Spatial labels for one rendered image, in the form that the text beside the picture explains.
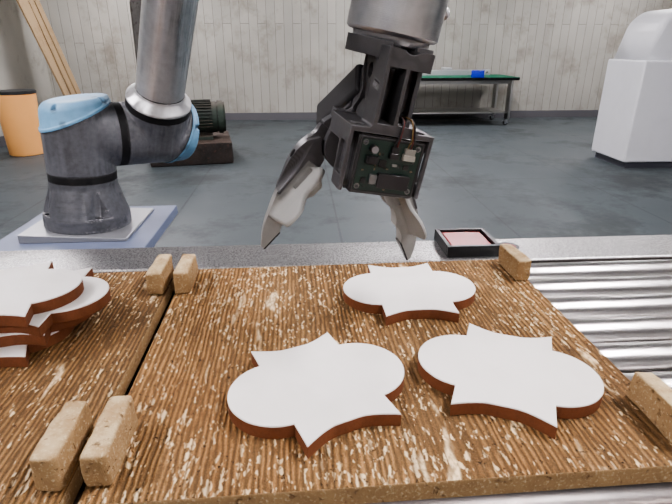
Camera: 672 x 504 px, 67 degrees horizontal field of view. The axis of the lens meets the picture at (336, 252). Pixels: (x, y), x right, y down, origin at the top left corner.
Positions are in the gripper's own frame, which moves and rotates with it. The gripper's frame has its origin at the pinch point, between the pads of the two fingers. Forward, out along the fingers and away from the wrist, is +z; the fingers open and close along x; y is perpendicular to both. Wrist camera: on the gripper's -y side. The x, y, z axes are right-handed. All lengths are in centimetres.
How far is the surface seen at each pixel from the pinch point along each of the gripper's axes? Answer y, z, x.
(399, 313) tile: 4.5, 4.1, 6.3
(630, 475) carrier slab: 26.1, 2.7, 14.3
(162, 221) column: -54, 21, -18
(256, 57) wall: -851, 45, 91
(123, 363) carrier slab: 5.3, 9.8, -18.8
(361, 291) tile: -0.7, 4.7, 4.0
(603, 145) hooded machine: -420, 35, 426
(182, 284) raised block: -7.0, 8.5, -14.2
